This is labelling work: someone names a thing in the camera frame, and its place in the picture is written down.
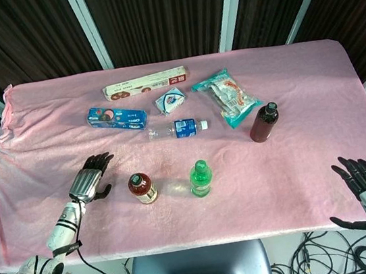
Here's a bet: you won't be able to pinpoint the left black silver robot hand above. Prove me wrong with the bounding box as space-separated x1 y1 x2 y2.
63 151 121 207

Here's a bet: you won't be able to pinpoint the red tea bottle with label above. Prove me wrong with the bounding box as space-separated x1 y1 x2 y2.
126 169 160 208

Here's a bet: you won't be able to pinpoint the dark red bottle black cap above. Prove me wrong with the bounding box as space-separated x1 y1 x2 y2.
245 100 284 144

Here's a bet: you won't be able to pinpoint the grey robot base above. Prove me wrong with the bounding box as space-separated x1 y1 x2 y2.
124 237 274 274

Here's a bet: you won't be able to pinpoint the blue Oreo cookie box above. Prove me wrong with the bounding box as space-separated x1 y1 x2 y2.
84 100 151 137

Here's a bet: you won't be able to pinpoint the pink table cloth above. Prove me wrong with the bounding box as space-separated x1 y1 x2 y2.
0 32 366 274

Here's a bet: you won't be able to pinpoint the clear water bottle blue label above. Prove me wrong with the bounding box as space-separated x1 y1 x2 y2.
147 116 211 144

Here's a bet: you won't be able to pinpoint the green plastic bottle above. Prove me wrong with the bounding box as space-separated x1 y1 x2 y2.
186 158 216 199

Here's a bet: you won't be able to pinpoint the long white cookie box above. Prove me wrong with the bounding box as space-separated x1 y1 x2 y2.
99 64 192 103

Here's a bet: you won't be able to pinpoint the small white soap packet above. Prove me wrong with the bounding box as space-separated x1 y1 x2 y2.
153 87 190 118

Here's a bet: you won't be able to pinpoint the teal snack bag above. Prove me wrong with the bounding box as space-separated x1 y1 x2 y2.
188 63 267 134

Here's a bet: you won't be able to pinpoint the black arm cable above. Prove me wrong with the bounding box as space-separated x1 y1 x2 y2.
45 193 132 274

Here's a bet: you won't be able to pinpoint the black floor cables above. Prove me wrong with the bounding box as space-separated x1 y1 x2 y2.
267 223 366 274

